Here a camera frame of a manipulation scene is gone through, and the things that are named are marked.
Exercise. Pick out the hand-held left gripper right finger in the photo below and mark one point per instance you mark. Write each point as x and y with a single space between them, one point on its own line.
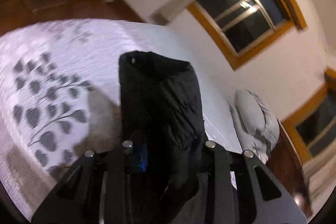
220 166

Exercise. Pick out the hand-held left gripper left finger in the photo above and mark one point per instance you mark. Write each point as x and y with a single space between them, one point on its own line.
141 158

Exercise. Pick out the black pants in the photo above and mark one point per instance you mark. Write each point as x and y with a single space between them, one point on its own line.
162 108

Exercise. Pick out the grey folded duvet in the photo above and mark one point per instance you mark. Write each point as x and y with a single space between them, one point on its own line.
254 116

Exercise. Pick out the wooden headboard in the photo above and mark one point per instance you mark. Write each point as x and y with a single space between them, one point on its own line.
286 161

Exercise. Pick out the small wooden framed window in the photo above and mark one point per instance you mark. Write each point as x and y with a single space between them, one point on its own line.
315 121

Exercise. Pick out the bed with grey sheet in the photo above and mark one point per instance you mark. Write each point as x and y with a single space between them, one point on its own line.
170 45

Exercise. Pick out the purple floral quilted bed cover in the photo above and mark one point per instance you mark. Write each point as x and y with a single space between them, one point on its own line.
39 56

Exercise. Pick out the large wooden framed window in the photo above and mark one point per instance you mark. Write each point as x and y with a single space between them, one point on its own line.
244 8

